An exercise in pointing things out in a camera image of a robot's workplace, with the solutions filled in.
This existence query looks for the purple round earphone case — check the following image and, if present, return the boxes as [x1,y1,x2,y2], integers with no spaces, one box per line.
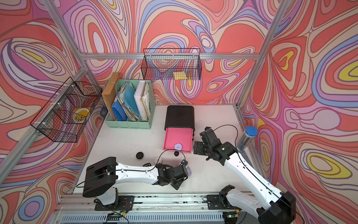
[174,143,183,151]

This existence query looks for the purple oval earphone case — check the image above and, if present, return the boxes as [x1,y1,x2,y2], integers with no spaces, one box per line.
[186,166,192,176]

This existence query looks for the pink top drawer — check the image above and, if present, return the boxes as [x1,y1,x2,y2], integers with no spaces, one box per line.
[163,128,194,153]

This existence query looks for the black drawer cabinet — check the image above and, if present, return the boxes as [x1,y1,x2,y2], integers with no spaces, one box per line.
[164,105,195,131]

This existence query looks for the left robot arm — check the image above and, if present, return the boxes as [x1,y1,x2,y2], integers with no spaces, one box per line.
[82,157,188,205]

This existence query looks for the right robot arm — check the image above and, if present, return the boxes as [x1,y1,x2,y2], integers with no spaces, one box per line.
[194,127,299,224]

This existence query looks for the white round earphone case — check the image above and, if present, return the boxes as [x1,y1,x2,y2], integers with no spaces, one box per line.
[154,157,162,164]

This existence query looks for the black round earphone case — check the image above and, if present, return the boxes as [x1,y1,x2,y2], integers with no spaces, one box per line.
[136,152,144,160]

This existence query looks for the blue capped clear tube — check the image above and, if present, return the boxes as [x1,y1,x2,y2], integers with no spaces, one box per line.
[237,126,258,151]

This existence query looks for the yellow sticky note pad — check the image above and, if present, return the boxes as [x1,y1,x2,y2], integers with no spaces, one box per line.
[173,71,187,80]

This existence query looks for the green file organizer box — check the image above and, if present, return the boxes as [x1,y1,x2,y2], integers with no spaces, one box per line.
[105,79,156,129]

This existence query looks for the blue folder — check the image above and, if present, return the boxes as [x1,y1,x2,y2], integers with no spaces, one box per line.
[112,100,128,121]

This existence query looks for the white binder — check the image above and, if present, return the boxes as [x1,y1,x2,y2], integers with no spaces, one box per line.
[134,80,148,121]

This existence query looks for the teal plastic folder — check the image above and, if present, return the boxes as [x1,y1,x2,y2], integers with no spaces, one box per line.
[120,82,139,118]

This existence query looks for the brown cardboard folder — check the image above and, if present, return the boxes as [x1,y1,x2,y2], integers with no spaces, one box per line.
[102,72,119,120]

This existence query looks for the yellow tape roll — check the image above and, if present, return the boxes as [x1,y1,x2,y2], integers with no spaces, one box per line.
[72,107,90,123]

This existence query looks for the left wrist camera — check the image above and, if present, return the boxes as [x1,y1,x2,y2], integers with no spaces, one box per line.
[180,160,188,166]

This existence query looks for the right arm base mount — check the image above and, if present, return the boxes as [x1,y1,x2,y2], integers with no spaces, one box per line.
[205,195,236,210]

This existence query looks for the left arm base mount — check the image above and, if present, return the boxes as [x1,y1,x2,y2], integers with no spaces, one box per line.
[94,196,134,212]

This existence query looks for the black wire basket back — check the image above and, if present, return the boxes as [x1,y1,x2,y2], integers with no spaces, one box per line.
[141,47,202,81]

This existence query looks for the black wire basket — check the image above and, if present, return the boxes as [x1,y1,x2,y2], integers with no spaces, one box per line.
[141,47,202,81]
[30,77,102,143]

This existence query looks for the black wire basket left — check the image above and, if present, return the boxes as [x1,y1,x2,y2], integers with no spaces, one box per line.
[30,77,102,143]

